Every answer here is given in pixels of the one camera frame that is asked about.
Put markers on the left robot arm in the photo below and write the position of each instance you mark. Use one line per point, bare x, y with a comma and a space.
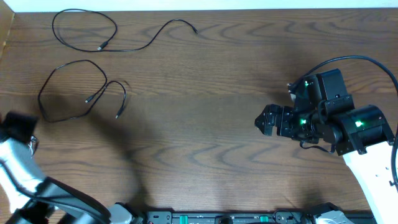
34, 196

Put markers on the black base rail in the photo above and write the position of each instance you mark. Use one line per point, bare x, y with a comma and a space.
279, 216

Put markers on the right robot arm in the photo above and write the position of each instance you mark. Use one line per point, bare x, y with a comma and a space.
324, 110

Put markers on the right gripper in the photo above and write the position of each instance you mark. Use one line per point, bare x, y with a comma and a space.
285, 113

